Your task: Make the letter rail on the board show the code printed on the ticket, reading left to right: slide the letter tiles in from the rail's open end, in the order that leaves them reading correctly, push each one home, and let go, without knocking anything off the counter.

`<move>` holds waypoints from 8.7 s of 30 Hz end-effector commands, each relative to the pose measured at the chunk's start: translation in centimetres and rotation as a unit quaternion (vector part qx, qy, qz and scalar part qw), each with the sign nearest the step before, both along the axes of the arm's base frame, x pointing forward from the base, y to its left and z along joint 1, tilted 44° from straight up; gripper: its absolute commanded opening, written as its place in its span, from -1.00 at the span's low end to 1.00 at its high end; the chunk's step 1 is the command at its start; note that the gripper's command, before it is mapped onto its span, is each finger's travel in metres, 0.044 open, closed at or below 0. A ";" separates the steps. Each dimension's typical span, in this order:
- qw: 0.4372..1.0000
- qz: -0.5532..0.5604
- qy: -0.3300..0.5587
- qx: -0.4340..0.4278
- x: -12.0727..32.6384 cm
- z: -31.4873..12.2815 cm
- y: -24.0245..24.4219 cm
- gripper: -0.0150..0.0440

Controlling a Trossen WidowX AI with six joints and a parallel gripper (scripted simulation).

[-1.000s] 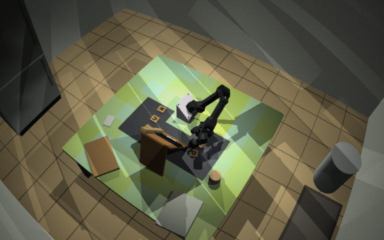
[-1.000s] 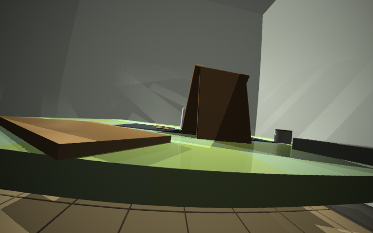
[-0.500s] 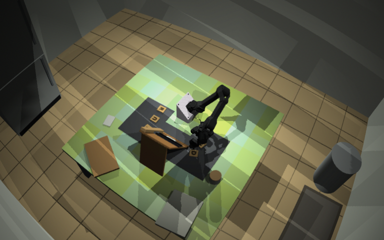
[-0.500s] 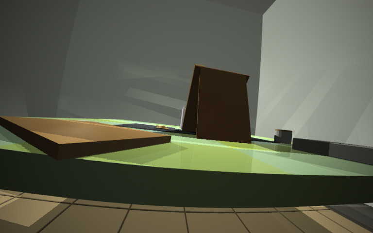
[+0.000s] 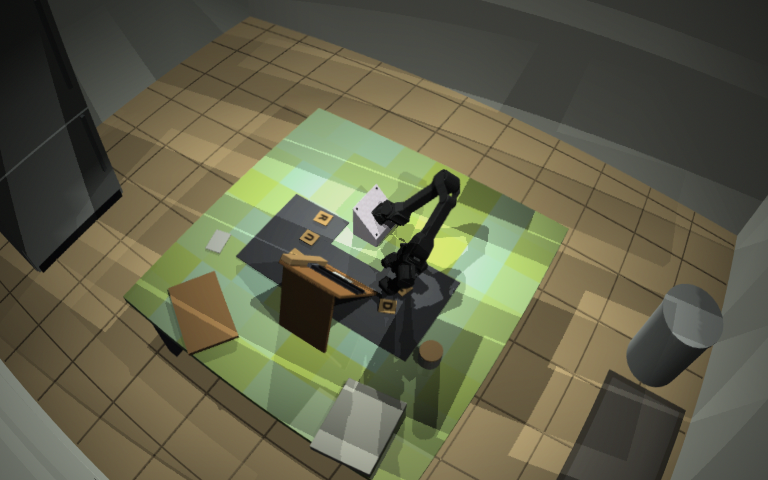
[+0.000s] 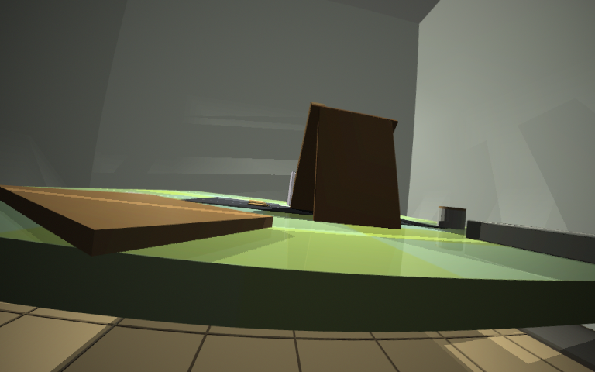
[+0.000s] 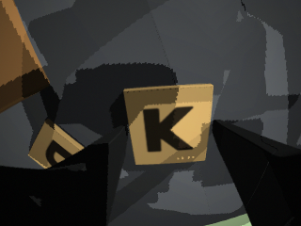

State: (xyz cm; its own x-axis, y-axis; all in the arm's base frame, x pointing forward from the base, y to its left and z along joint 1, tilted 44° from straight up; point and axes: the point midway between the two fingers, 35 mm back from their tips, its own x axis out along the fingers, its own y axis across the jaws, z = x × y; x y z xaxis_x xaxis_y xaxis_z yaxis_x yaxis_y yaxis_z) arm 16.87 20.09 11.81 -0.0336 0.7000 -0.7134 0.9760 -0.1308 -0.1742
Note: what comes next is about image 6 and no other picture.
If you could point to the tan flat board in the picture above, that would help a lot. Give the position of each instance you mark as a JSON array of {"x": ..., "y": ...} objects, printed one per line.
[{"x": 101, "y": 222}]

